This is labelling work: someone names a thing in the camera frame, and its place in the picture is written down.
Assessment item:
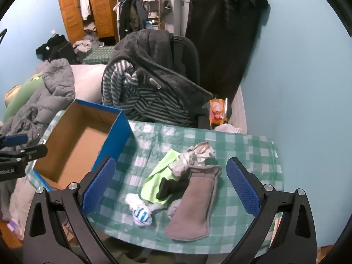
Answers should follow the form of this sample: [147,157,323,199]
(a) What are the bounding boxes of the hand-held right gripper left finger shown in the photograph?
[23,157,121,264]

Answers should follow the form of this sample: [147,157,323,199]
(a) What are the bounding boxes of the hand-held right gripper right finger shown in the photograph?
[226,157,318,264]

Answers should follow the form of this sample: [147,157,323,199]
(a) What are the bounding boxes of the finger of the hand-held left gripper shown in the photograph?
[0,134,29,150]
[0,144,48,163]

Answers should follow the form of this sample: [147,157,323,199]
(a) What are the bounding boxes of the blue cardboard box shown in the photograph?
[32,98,132,191]

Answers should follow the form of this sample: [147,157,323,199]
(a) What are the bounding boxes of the white blue striped sock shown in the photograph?
[125,193,152,227]

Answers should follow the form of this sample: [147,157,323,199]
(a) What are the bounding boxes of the large grey sock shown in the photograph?
[165,164,223,241]

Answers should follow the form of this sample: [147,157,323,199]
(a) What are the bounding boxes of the light green cloth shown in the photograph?
[141,148,190,205]

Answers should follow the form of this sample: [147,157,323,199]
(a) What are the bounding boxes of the black sock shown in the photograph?
[156,177,190,201]

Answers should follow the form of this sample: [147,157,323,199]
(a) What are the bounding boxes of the green checkered tablecloth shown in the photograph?
[27,110,284,255]

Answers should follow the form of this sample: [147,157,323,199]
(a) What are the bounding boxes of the green plush pillow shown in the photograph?
[3,72,44,121]

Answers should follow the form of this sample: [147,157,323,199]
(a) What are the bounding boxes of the white plastic bag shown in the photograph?
[214,124,242,134]

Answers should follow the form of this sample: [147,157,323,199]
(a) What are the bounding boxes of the white grey sock bundle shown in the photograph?
[168,141,219,178]

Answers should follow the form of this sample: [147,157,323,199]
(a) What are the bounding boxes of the grey puffer jacket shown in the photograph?
[0,58,76,143]

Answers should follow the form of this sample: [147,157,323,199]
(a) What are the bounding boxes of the beige mattress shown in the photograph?
[228,85,248,135]

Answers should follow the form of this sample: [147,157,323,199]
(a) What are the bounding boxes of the orange snack packet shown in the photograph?
[209,97,229,124]

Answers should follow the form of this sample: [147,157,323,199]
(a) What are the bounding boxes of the white pillow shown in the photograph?
[70,64,108,105]

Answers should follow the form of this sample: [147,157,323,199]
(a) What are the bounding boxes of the grey striped sweater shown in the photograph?
[102,60,198,128]

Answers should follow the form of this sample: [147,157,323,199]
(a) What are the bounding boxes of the black clothing pile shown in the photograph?
[36,34,80,64]

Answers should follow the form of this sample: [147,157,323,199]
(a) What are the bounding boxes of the small green checkered cloth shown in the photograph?
[82,46,116,65]

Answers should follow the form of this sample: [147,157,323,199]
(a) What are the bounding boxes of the grey clothes pile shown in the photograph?
[72,34,105,53]

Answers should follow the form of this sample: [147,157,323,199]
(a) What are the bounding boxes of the black hanging garment cover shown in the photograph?
[185,0,268,102]

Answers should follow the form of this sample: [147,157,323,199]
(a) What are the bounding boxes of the white hanging shirt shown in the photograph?
[79,0,91,21]

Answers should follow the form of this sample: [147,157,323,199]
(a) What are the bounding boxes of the wooden wardrobe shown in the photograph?
[56,0,119,43]

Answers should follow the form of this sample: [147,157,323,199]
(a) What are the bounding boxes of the dark hanging jackets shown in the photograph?
[118,0,149,40]

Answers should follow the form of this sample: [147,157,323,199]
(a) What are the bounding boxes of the grey vertical pipe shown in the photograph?
[173,0,183,36]

